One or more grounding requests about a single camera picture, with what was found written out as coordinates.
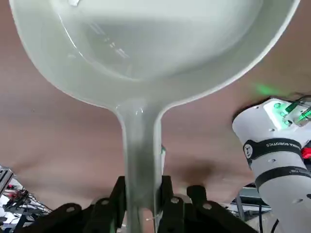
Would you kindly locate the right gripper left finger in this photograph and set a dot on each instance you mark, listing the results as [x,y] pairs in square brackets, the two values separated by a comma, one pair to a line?
[107,216]

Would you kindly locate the pale plastic dustpan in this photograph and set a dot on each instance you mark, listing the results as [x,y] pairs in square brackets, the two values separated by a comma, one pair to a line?
[145,48]

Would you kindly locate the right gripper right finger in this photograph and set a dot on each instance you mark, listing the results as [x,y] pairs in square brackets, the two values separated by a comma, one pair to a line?
[184,218]

